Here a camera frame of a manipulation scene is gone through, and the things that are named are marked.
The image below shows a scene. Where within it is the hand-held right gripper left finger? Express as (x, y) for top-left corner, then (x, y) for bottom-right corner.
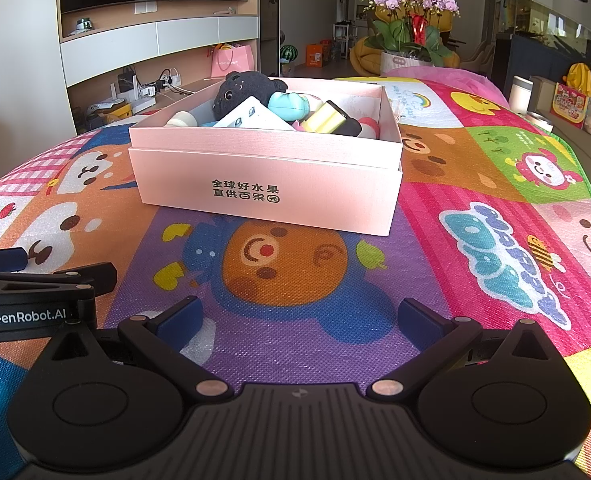
(50, 296), (231, 402)

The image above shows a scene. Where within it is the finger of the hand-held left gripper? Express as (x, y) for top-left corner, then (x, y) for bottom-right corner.
(0, 247), (29, 273)
(0, 261), (118, 307)

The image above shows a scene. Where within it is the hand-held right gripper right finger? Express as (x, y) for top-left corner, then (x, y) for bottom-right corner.
(366, 298), (549, 402)

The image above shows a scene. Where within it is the pink cardboard box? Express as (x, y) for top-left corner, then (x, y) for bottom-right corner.
(128, 77), (405, 237)

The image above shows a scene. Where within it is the black plush toy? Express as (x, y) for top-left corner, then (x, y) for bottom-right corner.
(212, 71), (289, 124)

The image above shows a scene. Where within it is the colourful cartoon play mat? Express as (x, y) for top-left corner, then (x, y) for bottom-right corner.
(0, 75), (591, 480)

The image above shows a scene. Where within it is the yellow shelf item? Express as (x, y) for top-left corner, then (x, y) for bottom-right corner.
(86, 99), (133, 124)

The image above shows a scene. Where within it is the cream bottle toy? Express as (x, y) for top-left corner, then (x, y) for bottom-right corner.
(164, 112), (202, 129)

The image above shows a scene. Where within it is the white router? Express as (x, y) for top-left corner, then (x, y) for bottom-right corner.
(117, 66), (157, 111)

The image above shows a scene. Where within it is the white box toy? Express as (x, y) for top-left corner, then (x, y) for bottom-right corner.
(212, 98), (299, 131)

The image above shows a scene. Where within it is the yellow black toy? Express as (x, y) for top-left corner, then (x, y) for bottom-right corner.
(303, 101), (361, 137)

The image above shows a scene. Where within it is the beige sofa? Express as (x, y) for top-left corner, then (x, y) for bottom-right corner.
(528, 75), (591, 242)

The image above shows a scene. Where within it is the glass jar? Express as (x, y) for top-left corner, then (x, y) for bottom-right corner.
(525, 110), (552, 134)

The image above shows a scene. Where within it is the white wooden television cabinet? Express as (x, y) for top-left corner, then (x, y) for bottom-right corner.
(58, 0), (262, 137)

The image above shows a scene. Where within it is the pink cloth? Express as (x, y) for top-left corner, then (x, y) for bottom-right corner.
(385, 66), (509, 111)

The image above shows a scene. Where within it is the teal toy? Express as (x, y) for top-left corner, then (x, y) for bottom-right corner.
(268, 91), (324, 122)

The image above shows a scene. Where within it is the red printed gift bag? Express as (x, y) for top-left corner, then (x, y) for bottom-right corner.
(550, 82), (591, 130)

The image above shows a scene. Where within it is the pink paper bag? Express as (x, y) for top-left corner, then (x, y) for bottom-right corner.
(210, 42), (254, 79)

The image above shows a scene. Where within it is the dark aquarium cabinet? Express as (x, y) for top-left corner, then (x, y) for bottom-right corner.
(493, 32), (591, 107)

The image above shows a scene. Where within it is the yellow backpack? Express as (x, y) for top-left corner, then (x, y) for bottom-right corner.
(564, 62), (591, 104)

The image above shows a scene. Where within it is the pink orchid plant in pot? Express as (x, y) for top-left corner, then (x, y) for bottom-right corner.
(358, 0), (461, 69)

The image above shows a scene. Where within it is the glass aquarium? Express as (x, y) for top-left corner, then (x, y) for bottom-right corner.
(503, 0), (591, 45)

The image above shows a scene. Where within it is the power strip with cables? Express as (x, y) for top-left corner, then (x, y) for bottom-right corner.
(143, 66), (183, 95)

